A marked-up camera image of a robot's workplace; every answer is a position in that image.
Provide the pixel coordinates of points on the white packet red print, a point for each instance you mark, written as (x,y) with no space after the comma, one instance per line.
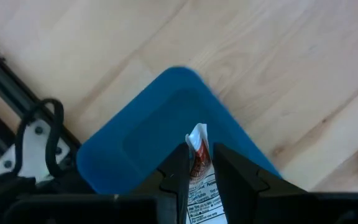
(199,137)

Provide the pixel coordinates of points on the teal plastic bin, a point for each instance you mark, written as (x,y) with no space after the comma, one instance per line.
(154,124)

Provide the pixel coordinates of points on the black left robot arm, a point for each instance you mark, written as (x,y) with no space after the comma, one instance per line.
(5,185)

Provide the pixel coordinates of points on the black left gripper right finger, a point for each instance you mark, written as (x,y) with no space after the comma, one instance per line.
(238,186)

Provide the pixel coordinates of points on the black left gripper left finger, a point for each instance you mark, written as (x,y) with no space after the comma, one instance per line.
(176,180)

